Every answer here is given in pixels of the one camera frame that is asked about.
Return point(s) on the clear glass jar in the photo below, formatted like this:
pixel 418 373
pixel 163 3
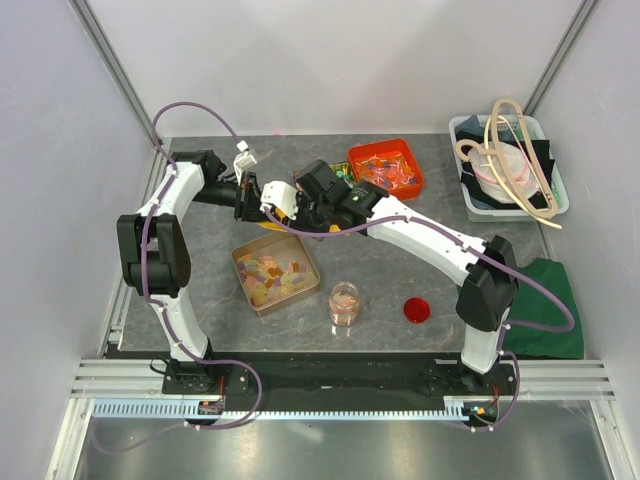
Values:
pixel 344 305

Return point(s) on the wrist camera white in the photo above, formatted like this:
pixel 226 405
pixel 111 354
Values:
pixel 244 161
pixel 281 196

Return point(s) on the red jar lid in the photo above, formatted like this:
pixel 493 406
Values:
pixel 416 310

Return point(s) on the green cloth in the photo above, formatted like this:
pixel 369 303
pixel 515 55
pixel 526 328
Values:
pixel 530 305

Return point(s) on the white laundry basket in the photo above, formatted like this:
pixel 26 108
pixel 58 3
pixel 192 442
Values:
pixel 480 207

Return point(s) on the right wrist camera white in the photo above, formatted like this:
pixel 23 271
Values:
pixel 281 196

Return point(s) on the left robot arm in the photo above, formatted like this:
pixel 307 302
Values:
pixel 155 260

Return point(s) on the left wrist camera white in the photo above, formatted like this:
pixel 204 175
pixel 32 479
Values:
pixel 244 161

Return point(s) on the beige clothes hanger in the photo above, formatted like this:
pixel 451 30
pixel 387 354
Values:
pixel 507 166

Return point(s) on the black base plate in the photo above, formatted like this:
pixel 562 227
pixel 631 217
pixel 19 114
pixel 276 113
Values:
pixel 356 379

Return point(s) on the brown tin of popsicle candies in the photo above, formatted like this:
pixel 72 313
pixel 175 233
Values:
pixel 275 271

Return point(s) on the orange box of candies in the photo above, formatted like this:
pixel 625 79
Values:
pixel 388 164

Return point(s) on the tin of colourful star candies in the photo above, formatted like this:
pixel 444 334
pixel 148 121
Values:
pixel 342 170

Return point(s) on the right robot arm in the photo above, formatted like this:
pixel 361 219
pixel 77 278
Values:
pixel 486 292

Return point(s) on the yellow plastic scoop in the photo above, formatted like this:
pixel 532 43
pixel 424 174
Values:
pixel 326 233

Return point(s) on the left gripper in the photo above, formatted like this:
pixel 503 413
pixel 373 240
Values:
pixel 250 198

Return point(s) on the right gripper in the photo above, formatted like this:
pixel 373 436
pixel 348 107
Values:
pixel 299 224

